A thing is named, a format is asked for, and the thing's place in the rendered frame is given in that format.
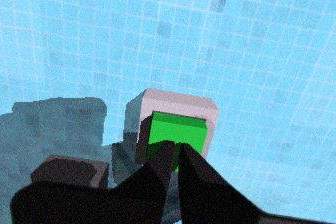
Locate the green button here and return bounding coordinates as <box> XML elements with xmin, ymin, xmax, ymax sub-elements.
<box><xmin>134</xmin><ymin>88</ymin><xmax>220</xmax><ymax>172</ymax></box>

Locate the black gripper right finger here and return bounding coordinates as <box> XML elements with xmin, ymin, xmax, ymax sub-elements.
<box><xmin>178</xmin><ymin>143</ymin><xmax>335</xmax><ymax>224</ymax></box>

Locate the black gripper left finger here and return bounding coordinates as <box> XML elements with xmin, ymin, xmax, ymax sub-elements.
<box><xmin>10</xmin><ymin>140</ymin><xmax>176</xmax><ymax>224</ymax></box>

